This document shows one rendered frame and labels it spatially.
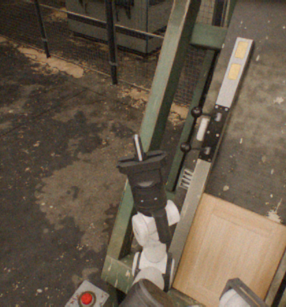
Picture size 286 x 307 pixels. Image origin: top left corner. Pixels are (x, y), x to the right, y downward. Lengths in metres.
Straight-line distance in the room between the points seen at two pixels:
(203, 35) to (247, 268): 0.85
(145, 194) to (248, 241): 0.52
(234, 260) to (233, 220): 0.15
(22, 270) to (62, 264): 0.27
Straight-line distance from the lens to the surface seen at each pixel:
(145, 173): 0.75
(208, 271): 1.26
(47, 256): 2.53
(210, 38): 1.21
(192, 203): 1.16
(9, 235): 2.75
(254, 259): 1.20
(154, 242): 0.92
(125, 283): 1.39
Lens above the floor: 2.09
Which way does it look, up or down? 41 degrees down
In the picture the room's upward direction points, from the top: straight up
